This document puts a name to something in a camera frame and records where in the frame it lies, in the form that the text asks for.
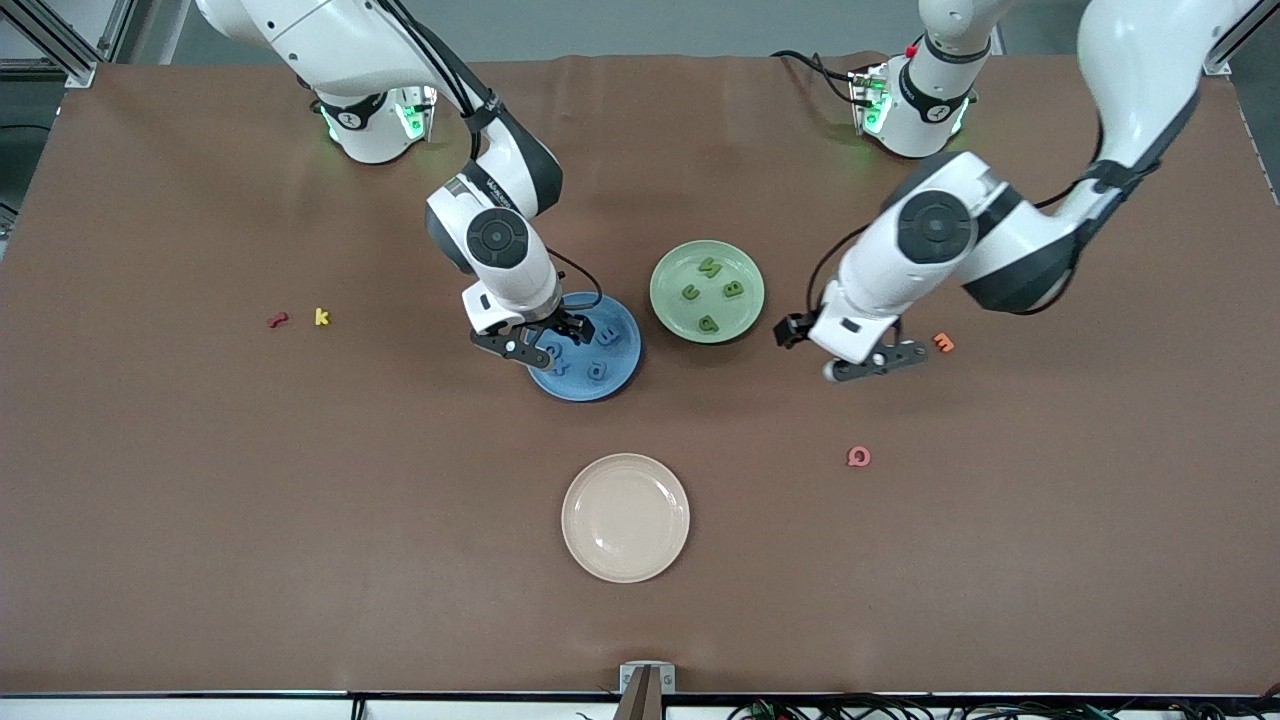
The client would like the green plate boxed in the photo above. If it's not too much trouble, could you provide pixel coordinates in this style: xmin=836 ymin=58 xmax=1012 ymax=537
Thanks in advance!
xmin=649 ymin=240 xmax=766 ymax=345

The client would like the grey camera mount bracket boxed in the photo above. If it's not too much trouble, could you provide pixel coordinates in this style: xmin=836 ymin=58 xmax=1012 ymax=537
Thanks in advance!
xmin=612 ymin=662 xmax=677 ymax=720

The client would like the black cable bundle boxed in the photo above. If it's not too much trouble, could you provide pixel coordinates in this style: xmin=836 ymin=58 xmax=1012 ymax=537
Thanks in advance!
xmin=725 ymin=690 xmax=1280 ymax=720

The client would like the beige plate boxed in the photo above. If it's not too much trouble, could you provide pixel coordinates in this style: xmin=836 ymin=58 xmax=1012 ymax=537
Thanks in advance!
xmin=561 ymin=453 xmax=691 ymax=584

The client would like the brown table mat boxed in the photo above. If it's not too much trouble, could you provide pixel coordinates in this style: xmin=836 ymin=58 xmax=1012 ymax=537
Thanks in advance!
xmin=0 ymin=52 xmax=1280 ymax=696

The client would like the blue plate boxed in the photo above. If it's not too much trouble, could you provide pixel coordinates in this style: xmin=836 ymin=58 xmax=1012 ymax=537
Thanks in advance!
xmin=527 ymin=293 xmax=643 ymax=403

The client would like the aluminium frame post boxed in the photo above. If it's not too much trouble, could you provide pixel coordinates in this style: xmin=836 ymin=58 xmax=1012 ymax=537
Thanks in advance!
xmin=1205 ymin=0 xmax=1280 ymax=76
xmin=0 ymin=0 xmax=101 ymax=89

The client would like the black arm base cable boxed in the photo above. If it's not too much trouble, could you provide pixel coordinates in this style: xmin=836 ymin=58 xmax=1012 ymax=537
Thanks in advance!
xmin=770 ymin=48 xmax=871 ymax=109

